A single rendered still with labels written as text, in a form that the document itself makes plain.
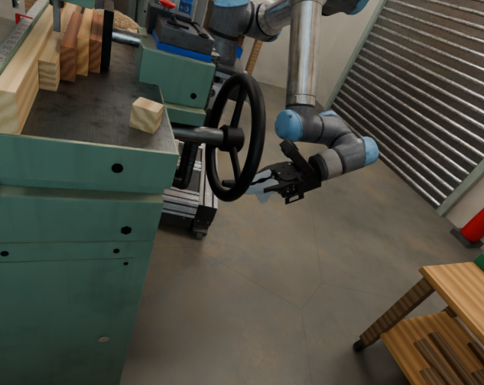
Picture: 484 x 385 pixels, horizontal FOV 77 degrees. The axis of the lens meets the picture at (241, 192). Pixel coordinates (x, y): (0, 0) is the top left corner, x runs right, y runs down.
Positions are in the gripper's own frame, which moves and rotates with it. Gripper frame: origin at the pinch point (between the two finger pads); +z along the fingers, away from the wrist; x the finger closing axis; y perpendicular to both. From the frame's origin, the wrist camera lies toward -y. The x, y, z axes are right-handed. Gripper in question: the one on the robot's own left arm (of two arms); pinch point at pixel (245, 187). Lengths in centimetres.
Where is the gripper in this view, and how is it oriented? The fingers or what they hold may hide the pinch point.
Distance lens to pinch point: 74.8
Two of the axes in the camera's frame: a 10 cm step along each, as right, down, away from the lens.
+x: -3.1, -6.3, 7.1
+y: 1.6, 7.0, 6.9
